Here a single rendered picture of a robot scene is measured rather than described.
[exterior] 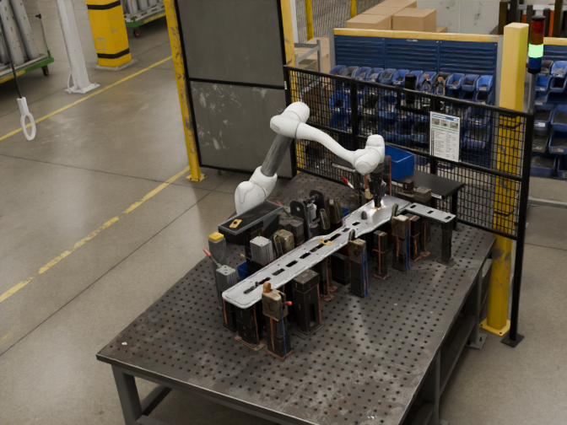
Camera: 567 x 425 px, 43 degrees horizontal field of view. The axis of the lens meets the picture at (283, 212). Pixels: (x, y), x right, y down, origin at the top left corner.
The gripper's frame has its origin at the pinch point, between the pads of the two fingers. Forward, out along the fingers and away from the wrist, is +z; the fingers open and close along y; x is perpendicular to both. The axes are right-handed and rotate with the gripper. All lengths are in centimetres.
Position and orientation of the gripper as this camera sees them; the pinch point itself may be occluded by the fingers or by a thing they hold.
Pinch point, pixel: (377, 201)
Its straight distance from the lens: 428.3
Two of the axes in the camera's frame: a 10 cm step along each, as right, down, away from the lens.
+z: 0.9, 8.8, 4.6
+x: 6.9, -3.9, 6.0
